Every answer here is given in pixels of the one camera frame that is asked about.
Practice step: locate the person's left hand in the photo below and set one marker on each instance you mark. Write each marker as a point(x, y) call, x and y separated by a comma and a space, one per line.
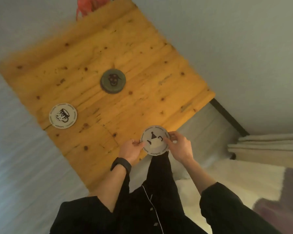
point(128, 152)

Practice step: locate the person's right hand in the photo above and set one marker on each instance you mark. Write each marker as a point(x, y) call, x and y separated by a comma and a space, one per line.
point(182, 148)

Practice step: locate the person's left thumb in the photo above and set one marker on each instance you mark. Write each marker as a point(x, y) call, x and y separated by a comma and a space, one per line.
point(139, 144)

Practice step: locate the person's right thumb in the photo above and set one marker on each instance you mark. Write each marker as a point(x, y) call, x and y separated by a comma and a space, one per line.
point(169, 143)

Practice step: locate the white coaster with teapot print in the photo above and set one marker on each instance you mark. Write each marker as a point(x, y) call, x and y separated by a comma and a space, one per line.
point(154, 143)

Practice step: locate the person's right forearm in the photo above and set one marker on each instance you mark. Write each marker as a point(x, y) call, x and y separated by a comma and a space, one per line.
point(200, 176)

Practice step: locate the person's left forearm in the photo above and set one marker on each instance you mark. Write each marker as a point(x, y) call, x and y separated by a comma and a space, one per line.
point(113, 187)

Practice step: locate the black wristband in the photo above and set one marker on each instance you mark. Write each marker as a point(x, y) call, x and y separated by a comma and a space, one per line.
point(120, 165)

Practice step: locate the black trousers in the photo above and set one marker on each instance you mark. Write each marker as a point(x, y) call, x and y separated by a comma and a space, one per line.
point(158, 175)

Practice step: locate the dark baseboard strip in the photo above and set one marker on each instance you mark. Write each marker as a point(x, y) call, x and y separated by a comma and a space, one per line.
point(228, 116)

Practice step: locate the dark green coaster with face print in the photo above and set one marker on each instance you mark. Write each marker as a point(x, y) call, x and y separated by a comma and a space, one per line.
point(112, 81)

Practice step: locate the white coaster with cup print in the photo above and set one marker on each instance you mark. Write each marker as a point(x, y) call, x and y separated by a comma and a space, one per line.
point(63, 115)

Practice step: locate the white folded curtain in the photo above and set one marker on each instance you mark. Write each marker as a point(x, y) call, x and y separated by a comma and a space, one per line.
point(263, 147)

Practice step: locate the black pyjama top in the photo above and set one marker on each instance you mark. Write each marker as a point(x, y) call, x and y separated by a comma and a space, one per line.
point(234, 212)

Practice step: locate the purple cloth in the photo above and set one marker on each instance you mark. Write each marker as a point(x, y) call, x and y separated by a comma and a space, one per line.
point(290, 190)

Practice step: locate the red cloth object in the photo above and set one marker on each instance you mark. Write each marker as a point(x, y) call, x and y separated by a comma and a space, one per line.
point(86, 6)

